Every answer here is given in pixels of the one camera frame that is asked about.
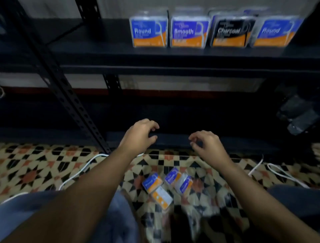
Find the person's right leg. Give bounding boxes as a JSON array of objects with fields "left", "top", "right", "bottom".
[{"left": 267, "top": 185, "right": 320, "bottom": 226}]

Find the person's left leg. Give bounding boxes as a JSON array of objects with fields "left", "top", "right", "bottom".
[{"left": 0, "top": 190, "right": 139, "bottom": 243}]

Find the person's left forearm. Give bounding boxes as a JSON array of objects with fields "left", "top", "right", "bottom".
[{"left": 0, "top": 148, "right": 142, "bottom": 243}]

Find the person's right hand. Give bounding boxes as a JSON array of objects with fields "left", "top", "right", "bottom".
[{"left": 188, "top": 130, "right": 234, "bottom": 173}]

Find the group of floss boxes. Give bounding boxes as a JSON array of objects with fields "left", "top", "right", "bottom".
[{"left": 129, "top": 6, "right": 305, "bottom": 49}]

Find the dark metal shelf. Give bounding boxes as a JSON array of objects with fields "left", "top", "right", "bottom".
[{"left": 0, "top": 0, "right": 320, "bottom": 156}]

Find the person's left hand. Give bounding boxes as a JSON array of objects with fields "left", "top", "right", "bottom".
[{"left": 117, "top": 118, "right": 160, "bottom": 161}]

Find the white cable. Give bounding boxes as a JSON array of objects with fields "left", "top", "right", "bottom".
[
  {"left": 266, "top": 163, "right": 310, "bottom": 188},
  {"left": 58, "top": 152, "right": 145, "bottom": 191},
  {"left": 248, "top": 155, "right": 264, "bottom": 177},
  {"left": 0, "top": 191, "right": 29, "bottom": 205}
]

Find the pack of clear plastic bottles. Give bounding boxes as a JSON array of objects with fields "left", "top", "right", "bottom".
[{"left": 276, "top": 92, "right": 320, "bottom": 136}]

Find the person's right forearm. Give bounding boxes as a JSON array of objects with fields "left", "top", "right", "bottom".
[{"left": 220, "top": 160, "right": 320, "bottom": 243}]

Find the person's leg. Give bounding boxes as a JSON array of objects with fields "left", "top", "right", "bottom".
[
  {"left": 0, "top": 190, "right": 139, "bottom": 243},
  {"left": 267, "top": 185, "right": 320, "bottom": 226}
]

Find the clear plastic bag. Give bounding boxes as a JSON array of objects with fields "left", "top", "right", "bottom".
[{"left": 140, "top": 200, "right": 250, "bottom": 243}]

